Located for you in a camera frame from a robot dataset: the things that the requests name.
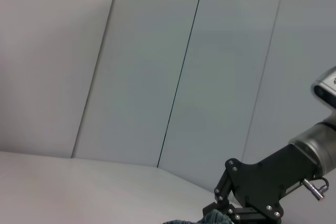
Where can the blue denim shorts basketball print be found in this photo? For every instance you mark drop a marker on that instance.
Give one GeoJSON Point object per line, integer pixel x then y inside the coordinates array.
{"type": "Point", "coordinates": [204, 217]}

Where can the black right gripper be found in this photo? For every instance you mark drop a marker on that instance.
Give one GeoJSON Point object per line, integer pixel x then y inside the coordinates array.
{"type": "Point", "coordinates": [270, 182]}

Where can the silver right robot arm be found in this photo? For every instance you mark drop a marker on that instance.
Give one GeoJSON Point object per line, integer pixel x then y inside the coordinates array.
{"type": "Point", "coordinates": [320, 129]}

